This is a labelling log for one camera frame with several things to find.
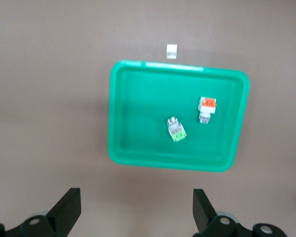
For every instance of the small paper label sticker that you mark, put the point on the small paper label sticker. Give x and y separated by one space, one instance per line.
172 51

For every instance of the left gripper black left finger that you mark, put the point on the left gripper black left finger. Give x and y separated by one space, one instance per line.
64 214

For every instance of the green plastic tray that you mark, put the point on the green plastic tray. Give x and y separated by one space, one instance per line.
143 103

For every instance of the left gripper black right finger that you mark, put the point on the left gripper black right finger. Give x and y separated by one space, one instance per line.
207 217

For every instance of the white button orange contact block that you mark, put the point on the white button orange contact block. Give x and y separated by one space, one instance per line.
207 111

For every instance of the white button green contact block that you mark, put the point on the white button green contact block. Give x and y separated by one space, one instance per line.
177 132

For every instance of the brown table cover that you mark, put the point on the brown table cover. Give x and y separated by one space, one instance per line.
39 98

